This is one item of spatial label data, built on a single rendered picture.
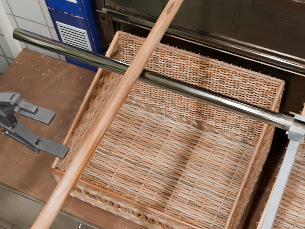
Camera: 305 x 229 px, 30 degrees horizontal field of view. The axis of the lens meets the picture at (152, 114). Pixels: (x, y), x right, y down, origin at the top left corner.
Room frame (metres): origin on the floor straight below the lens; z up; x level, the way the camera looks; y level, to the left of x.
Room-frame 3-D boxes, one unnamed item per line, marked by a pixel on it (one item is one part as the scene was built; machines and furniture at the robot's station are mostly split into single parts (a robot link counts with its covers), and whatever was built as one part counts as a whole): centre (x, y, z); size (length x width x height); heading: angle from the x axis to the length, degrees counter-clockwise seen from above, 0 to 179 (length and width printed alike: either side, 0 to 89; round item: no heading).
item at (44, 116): (0.69, 0.23, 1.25); 0.07 x 0.03 x 0.01; 56
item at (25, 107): (0.70, 0.25, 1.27); 0.05 x 0.01 x 0.03; 56
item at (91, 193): (0.90, -0.03, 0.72); 0.56 x 0.49 x 0.28; 55
